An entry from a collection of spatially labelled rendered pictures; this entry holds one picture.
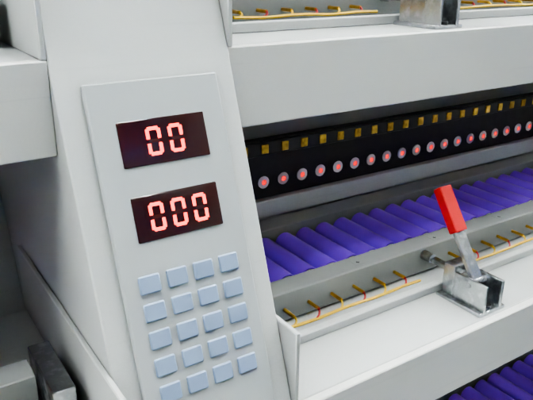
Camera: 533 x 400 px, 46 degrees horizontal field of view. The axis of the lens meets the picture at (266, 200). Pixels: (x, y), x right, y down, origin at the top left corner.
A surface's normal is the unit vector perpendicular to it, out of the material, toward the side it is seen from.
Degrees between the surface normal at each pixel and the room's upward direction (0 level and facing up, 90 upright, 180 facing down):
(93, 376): 90
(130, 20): 90
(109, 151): 90
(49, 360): 20
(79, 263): 90
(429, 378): 110
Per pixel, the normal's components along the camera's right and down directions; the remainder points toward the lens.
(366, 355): 0.01, -0.93
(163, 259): 0.52, -0.03
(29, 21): -0.83, 0.19
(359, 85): 0.55, 0.31
